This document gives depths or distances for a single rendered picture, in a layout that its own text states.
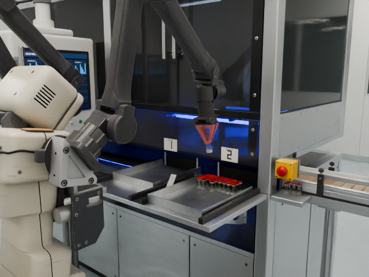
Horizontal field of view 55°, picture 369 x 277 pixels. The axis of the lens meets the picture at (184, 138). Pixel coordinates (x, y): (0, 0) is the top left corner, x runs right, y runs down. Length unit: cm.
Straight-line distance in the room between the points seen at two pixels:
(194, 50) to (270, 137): 51
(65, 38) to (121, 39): 105
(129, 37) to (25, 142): 35
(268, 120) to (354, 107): 468
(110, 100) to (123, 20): 19
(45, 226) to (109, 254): 133
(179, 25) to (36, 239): 71
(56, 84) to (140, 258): 138
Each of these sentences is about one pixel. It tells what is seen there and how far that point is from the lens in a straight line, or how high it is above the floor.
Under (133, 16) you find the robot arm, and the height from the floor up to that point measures 150.
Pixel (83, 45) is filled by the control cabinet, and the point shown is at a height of 151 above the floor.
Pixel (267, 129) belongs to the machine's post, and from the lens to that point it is 143.
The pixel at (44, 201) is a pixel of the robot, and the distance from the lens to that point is 102.
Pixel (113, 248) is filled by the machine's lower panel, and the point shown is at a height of 31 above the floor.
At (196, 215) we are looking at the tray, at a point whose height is 89.
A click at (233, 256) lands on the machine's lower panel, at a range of 169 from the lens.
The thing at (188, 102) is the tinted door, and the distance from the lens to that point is 165.
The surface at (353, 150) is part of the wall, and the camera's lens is 615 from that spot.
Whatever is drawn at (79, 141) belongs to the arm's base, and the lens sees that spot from 85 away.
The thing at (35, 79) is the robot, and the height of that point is 135.
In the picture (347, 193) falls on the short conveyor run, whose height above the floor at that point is 92.
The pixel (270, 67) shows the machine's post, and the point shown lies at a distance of 142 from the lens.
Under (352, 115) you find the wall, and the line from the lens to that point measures 608.
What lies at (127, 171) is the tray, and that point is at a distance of 173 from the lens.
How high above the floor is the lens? 137
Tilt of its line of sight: 11 degrees down
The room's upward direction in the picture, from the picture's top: straight up
